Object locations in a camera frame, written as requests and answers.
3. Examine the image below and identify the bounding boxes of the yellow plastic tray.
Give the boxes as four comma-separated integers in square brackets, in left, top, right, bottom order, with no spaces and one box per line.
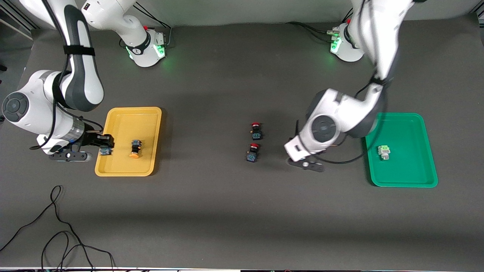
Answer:
[95,107,162,177]

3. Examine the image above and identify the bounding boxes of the green plastic tray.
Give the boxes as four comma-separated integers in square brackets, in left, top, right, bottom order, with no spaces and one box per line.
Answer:
[364,112,438,188]

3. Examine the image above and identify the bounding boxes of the thin black loose cable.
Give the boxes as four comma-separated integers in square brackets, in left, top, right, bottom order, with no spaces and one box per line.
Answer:
[0,185,116,272]

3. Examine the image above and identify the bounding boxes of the black left arm base cables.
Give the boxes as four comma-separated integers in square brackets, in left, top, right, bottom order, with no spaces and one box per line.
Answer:
[285,22,343,43]

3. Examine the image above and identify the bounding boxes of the black arm base cables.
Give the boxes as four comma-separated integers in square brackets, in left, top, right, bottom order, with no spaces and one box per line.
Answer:
[285,22,343,43]
[134,2,173,49]

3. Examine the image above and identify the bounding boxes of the black right arm base cables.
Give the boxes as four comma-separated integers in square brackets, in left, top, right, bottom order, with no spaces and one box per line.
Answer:
[134,2,173,49]

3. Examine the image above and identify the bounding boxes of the grey aluminium frame rail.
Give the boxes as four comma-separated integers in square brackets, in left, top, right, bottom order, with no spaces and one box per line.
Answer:
[0,6,38,41]

